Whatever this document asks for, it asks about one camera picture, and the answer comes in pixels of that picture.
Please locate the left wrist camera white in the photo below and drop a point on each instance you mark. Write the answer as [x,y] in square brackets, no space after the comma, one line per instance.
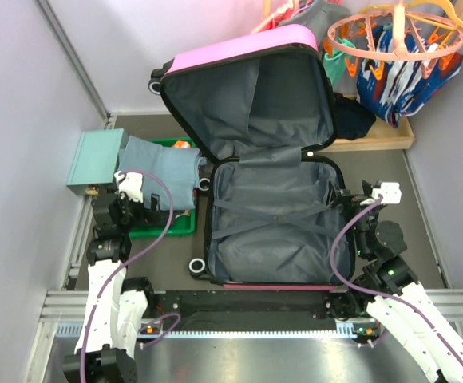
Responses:
[129,186]

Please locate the teal green garment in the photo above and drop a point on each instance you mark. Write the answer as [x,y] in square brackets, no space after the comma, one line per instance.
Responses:
[336,63]

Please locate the dark navy folded garment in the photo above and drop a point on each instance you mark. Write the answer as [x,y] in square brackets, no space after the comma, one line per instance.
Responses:
[353,119]

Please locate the yellow clothes hanger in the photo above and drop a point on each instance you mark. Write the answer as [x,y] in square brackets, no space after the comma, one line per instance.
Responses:
[446,6]

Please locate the light blue grey garment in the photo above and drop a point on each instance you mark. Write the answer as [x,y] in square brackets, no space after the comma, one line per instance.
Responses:
[177,168]

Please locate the grey hanging garment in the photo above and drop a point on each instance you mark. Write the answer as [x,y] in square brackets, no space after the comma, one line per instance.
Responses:
[318,18]

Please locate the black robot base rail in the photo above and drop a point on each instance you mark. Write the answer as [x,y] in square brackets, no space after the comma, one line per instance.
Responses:
[255,310]

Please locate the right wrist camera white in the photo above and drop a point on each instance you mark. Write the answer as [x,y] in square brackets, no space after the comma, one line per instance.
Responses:
[389,192]

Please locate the red poppy floral garment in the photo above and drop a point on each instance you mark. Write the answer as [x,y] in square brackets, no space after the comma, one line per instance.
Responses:
[188,212]

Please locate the coral pink patterned garment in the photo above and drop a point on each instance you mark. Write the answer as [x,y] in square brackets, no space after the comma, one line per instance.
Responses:
[283,13]

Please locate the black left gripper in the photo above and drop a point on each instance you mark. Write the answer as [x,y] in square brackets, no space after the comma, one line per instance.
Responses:
[145,215]

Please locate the pink hard-shell suitcase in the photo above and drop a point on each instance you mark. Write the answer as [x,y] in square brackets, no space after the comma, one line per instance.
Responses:
[261,109]

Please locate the blue white patterned garment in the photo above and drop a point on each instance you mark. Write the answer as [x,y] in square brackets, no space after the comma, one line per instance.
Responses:
[401,91]

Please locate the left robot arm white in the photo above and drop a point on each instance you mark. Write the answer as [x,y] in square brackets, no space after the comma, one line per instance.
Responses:
[115,304]

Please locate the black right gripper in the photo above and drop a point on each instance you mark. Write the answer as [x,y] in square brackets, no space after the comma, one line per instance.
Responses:
[345,196]

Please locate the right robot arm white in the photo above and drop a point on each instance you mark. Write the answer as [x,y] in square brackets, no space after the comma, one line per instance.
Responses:
[389,291]

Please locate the orange white tie-dye garment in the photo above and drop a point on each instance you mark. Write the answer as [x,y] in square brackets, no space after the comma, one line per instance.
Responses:
[182,144]

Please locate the light blue metal box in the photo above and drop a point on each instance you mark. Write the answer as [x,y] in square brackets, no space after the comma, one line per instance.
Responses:
[96,159]

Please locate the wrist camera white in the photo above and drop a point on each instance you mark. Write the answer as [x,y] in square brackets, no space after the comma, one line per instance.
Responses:
[389,192]
[129,186]

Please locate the pink round clip hanger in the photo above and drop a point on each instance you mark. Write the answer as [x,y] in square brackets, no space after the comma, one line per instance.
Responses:
[355,36]

